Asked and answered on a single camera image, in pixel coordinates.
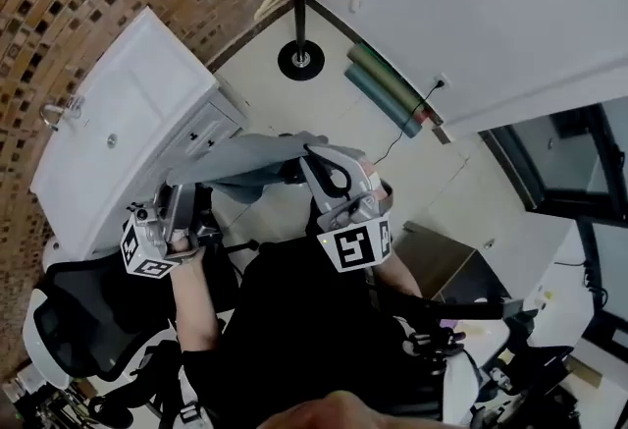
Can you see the teal rolled mat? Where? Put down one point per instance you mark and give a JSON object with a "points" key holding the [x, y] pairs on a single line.
{"points": [[378, 98]]}

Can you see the black mesh office chair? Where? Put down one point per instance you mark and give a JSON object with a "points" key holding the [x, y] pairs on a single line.
{"points": [[88, 309]]}

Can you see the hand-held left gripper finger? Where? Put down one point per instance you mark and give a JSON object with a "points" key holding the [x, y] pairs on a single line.
{"points": [[180, 208]]}

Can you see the person's right hand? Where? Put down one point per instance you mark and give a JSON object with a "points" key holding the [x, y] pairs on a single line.
{"points": [[372, 169]]}

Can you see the olive green rolled mat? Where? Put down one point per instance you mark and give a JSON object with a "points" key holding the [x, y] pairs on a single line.
{"points": [[382, 73]]}

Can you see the black coat rack stand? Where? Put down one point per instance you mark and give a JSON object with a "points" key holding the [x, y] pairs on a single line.
{"points": [[300, 15]]}

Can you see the grey garment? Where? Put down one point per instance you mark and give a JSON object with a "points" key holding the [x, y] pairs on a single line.
{"points": [[235, 162]]}

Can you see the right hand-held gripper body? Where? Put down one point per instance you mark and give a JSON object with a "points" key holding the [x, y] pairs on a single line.
{"points": [[353, 245]]}

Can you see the person's right forearm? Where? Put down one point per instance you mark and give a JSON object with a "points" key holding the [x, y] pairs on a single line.
{"points": [[400, 275]]}

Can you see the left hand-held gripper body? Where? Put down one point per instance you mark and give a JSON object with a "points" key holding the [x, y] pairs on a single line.
{"points": [[147, 240]]}

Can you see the person's black shirt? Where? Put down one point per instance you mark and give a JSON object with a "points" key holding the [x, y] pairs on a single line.
{"points": [[304, 319]]}

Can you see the chrome faucet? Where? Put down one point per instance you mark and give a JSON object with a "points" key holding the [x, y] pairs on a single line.
{"points": [[71, 105]]}

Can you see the white desk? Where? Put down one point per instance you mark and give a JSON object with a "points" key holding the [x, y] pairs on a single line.
{"points": [[569, 280]]}

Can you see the white washbasin cabinet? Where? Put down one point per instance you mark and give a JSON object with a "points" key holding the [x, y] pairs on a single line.
{"points": [[127, 88]]}

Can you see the person's left forearm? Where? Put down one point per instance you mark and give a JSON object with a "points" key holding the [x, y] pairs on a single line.
{"points": [[196, 309]]}

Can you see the person's left hand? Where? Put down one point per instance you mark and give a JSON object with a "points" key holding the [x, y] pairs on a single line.
{"points": [[184, 248]]}

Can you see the white wall socket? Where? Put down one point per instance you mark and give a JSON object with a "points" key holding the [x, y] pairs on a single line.
{"points": [[441, 82]]}

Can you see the person's head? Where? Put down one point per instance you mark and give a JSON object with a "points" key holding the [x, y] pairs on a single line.
{"points": [[333, 412]]}

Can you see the red rolled mat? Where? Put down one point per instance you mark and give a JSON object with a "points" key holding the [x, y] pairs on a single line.
{"points": [[426, 117]]}

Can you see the black framed glass partition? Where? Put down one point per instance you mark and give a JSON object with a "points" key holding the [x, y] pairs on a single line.
{"points": [[554, 198]]}

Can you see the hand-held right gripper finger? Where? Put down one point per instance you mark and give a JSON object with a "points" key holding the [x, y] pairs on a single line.
{"points": [[355, 167], [316, 196]]}

